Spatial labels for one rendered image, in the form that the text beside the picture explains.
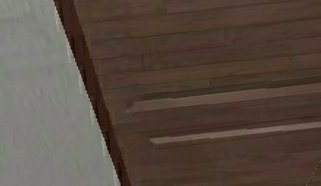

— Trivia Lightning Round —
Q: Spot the brown wooden room door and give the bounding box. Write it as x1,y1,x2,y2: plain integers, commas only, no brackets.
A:
50,0,321,186

